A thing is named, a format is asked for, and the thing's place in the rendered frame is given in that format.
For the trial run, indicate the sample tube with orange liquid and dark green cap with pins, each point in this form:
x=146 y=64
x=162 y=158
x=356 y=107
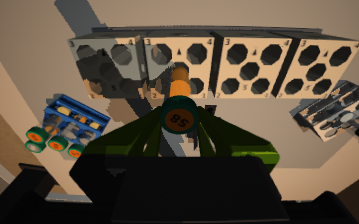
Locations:
x=179 y=113

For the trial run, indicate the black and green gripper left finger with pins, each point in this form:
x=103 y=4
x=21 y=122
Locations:
x=131 y=138

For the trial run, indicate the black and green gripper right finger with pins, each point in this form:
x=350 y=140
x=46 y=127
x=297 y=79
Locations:
x=231 y=140

